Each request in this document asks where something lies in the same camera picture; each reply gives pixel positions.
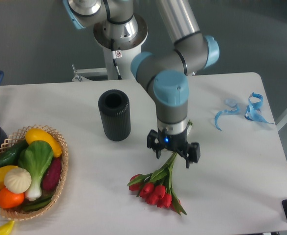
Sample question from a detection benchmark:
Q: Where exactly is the white steamed bun toy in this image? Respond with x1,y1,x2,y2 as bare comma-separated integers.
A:
3,167,32,194

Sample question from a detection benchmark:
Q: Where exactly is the black ribbed vase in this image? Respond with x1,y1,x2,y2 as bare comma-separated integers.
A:
98,89,131,141

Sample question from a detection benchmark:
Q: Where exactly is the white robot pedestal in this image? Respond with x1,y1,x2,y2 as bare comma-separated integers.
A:
93,13,148,80

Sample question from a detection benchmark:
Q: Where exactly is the white metal floor bracket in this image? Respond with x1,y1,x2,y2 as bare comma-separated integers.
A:
72,64,108,82

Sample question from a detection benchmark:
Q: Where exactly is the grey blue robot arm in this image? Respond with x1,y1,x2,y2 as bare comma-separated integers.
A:
63,0,220,165

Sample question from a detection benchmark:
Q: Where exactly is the green bok choy toy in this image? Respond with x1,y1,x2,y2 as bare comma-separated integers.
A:
18,141,53,201

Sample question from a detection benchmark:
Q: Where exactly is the green cucumber toy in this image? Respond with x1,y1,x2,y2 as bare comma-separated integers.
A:
0,140,28,168

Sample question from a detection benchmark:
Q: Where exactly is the blue ribbon strip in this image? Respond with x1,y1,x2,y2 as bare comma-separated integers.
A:
214,98,241,131

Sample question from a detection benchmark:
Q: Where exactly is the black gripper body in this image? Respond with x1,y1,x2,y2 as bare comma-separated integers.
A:
157,122,193,155

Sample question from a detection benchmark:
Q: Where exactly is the purple sweet potato toy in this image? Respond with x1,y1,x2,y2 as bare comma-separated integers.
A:
42,158,62,191

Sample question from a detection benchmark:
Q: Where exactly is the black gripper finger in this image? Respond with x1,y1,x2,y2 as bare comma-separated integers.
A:
179,142,200,168
147,130,161,158

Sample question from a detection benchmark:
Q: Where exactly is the orange toy fruit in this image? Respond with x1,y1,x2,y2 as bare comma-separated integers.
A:
0,188,25,209

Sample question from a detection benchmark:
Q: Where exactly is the blue ribbon loop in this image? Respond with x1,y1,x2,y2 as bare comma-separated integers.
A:
244,93,274,124

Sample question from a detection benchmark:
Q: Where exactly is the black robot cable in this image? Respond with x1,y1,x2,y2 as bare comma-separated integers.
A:
110,38,122,80

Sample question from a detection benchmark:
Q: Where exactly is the yellow banana toy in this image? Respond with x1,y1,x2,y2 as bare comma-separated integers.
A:
0,221,15,235

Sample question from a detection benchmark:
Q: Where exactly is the red tulip bouquet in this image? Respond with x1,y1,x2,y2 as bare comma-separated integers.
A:
127,152,187,215

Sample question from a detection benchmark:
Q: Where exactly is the green bean pod toy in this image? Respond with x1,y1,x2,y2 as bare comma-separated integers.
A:
22,195,52,212

